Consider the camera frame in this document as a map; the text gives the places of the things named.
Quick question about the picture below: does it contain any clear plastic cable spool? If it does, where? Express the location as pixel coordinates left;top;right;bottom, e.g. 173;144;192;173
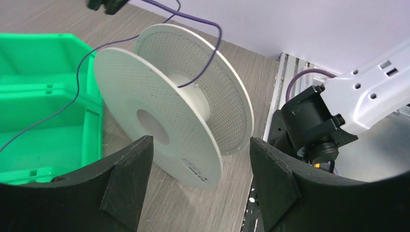
93;24;254;189

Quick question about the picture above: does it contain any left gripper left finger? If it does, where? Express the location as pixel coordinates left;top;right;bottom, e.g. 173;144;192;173
0;135;154;232

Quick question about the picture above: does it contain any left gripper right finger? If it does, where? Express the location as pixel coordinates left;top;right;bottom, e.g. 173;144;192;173
249;137;410;232

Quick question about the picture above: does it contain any green three-compartment bin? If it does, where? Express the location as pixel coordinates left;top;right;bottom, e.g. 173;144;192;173
0;33;104;185

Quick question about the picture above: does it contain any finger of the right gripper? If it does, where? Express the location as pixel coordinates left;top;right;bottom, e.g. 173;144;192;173
87;0;129;15

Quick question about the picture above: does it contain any thin dark wire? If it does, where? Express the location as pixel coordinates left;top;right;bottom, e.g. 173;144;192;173
0;0;223;154

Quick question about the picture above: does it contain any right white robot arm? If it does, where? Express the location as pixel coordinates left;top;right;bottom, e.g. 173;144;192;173
93;23;410;173

